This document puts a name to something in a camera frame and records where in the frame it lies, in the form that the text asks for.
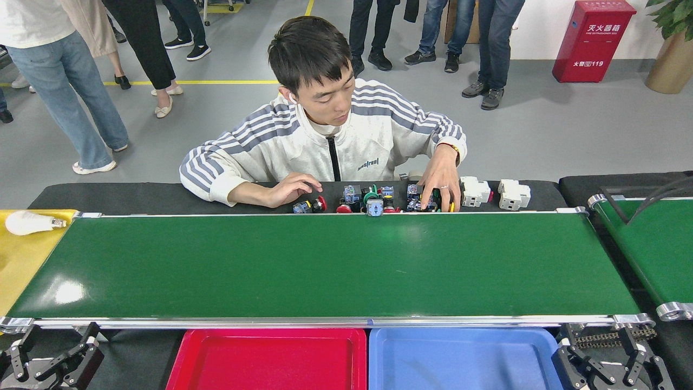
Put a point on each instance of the white light bulb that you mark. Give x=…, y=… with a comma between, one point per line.
x=27, y=223

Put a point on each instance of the yellow plastic tray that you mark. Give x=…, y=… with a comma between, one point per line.
x=21, y=265

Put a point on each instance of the seated person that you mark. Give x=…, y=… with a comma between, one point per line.
x=352, y=146

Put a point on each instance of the person's left hand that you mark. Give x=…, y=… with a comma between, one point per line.
x=444, y=173

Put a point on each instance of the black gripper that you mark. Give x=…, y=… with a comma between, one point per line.
x=617, y=386
x=32, y=387

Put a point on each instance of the green potted plant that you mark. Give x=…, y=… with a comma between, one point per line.
x=674, y=16

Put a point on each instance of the white wheeled stand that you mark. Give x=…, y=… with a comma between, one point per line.
x=206, y=13

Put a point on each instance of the blue plastic tray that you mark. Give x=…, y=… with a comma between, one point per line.
x=460, y=363

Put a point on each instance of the green push button switch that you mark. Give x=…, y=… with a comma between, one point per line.
x=374, y=207
x=370, y=194

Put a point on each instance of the person's right hand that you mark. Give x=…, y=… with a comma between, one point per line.
x=292, y=189

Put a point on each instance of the red fire extinguisher cabinet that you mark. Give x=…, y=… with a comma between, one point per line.
x=593, y=43

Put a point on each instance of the narrow green conveyor belt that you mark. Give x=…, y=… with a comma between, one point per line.
x=660, y=249

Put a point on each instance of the white circuit breaker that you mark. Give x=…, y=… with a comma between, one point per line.
x=513, y=195
x=474, y=190

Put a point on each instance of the wide green conveyor belt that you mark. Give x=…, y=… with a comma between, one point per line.
x=325, y=265

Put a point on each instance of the red plastic tray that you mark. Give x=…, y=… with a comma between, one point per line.
x=265, y=363

